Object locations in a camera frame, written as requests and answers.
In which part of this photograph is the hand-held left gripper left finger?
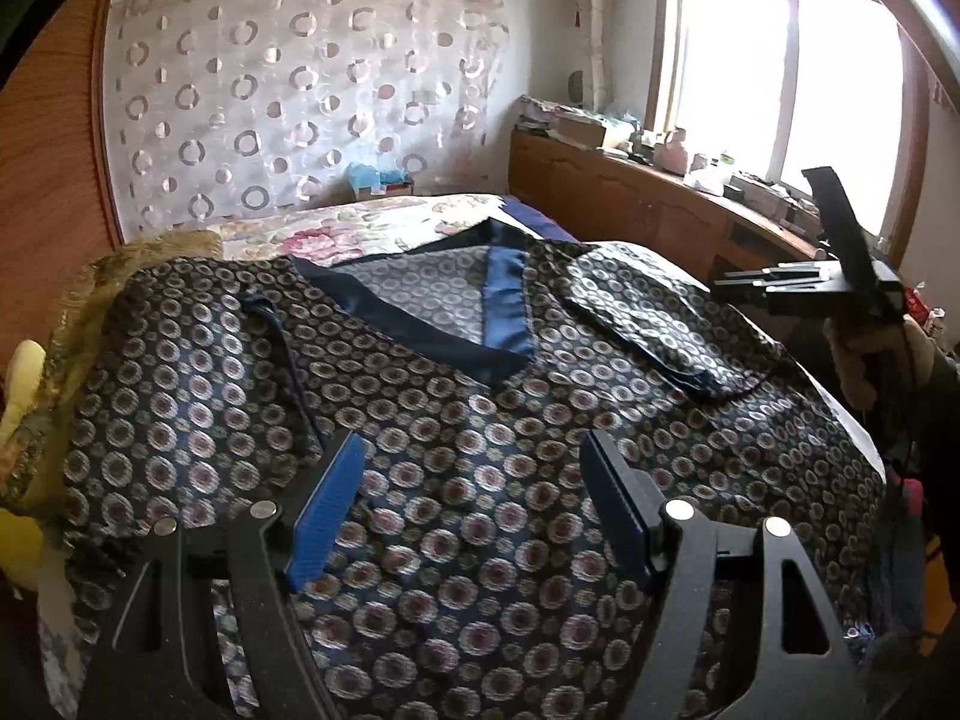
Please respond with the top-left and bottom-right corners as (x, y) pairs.
(97, 431), (368, 720)

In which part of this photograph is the cardboard box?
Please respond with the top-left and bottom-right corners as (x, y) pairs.
(553, 115), (610, 149)

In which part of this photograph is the yellow pillow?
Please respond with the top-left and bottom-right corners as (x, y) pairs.
(0, 337), (52, 597)

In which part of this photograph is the wooden cabinet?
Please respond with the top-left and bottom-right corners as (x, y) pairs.
(510, 127), (826, 290)

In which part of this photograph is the pink floral bedsheet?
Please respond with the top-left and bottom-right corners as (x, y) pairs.
(202, 193), (518, 271)

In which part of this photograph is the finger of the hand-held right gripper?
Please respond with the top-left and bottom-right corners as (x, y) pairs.
(711, 274), (835, 302)
(759, 259), (842, 278)

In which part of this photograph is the circle-patterned sheer curtain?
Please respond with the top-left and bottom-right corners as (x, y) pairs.
(105, 0), (520, 241)

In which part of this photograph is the white plastic bag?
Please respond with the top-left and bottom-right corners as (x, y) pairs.
(685, 163), (730, 197)

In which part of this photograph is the navy circle-patterned garment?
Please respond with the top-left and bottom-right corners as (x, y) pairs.
(56, 229), (890, 720)

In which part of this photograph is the person's right hand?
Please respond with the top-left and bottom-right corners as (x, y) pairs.
(821, 315), (938, 413)

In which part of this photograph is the pink bottle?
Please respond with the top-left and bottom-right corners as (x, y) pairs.
(658, 127), (692, 171)

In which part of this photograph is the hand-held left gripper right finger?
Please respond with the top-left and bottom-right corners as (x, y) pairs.
(581, 431), (863, 720)

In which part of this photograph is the navy blanket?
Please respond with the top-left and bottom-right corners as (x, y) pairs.
(499, 195), (584, 245)

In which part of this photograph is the blue tissue packet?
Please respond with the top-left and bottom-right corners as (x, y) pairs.
(345, 161), (415, 201)

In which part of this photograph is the stack of papers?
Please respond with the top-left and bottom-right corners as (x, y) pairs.
(517, 94), (575, 134)

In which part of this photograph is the white lace window curtain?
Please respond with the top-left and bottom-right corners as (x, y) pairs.
(568, 0), (625, 115)

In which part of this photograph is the wooden headboard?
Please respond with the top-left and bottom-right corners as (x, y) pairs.
(0, 0), (127, 391)

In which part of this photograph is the blue floral white sheet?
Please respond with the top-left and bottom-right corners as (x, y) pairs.
(34, 238), (890, 720)

